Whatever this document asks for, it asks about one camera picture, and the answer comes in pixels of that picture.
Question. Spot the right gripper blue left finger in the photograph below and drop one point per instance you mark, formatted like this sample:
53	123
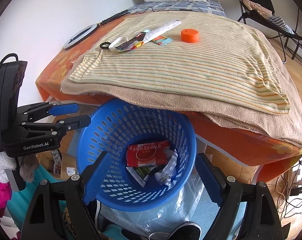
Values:
94	175

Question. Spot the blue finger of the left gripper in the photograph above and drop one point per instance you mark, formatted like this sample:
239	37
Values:
63	109
72	123

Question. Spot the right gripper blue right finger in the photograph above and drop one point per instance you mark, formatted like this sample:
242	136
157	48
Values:
212	178

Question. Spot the white paper printed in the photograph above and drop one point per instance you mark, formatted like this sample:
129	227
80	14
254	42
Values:
165	175

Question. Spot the green white carton pack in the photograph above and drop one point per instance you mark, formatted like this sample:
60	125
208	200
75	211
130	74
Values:
142	174

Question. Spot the red box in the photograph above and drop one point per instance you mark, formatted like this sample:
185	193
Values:
148	154

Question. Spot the white wristband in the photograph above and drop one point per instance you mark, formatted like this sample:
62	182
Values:
117	42

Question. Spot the snickers candy wrapper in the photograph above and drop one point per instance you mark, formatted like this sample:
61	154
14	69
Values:
133	43

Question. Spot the white toothpaste tube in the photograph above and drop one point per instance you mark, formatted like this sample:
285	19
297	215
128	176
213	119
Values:
150	35

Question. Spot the teal orange hand cream tube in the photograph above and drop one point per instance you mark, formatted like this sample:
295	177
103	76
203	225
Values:
162	40

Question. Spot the orange plastic cap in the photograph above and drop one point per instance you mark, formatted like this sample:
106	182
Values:
189	35

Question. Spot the left white gloved hand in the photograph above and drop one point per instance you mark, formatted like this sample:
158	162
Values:
28	164

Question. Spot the orange floral bed sheet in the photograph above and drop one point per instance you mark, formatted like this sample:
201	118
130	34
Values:
232	130

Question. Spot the clear plastic bag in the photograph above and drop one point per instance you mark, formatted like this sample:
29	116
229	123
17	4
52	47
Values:
183	207

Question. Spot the blue plastic laundry basket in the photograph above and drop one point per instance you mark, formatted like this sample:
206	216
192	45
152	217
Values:
118	124

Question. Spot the beige towel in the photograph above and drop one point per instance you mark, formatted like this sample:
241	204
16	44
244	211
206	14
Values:
216	66

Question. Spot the yellow striped towel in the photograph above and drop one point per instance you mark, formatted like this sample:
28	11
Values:
230	63

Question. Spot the clothes on chair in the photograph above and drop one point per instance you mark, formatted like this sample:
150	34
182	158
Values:
266	17

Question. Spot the black folding chair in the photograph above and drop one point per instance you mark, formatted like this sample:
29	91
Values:
284	38

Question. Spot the white ring light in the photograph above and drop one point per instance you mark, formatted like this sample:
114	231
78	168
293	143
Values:
80	36

